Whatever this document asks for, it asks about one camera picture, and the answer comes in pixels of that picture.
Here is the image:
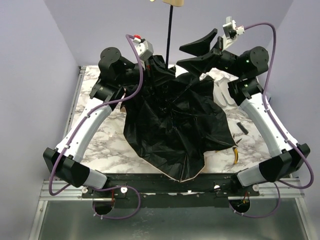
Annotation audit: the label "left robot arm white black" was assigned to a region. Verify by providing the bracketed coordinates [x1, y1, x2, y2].
[43, 45, 176, 190]

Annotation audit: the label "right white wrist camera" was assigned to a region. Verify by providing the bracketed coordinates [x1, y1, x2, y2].
[222, 16, 245, 51]

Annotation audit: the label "black hex key holder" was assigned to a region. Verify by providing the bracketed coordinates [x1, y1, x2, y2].
[236, 122, 249, 135]

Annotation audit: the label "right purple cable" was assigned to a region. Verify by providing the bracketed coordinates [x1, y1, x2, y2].
[241, 22, 315, 218]

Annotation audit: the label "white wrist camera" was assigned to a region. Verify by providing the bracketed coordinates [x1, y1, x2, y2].
[133, 35, 154, 70]
[222, 16, 245, 51]

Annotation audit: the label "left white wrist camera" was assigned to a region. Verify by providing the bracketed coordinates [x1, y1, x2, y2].
[133, 35, 154, 70]

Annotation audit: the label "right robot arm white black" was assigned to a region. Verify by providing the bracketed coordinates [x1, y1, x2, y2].
[177, 26, 311, 189]

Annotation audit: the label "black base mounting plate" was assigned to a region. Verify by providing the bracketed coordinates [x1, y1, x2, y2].
[82, 173, 260, 209]

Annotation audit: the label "beige folding umbrella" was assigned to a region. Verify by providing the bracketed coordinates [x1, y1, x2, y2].
[119, 0, 240, 184]

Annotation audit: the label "yellow handled pliers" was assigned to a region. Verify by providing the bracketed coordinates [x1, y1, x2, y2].
[232, 137, 243, 165]

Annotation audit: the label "aluminium rail frame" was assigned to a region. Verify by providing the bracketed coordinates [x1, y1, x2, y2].
[27, 66, 310, 240]

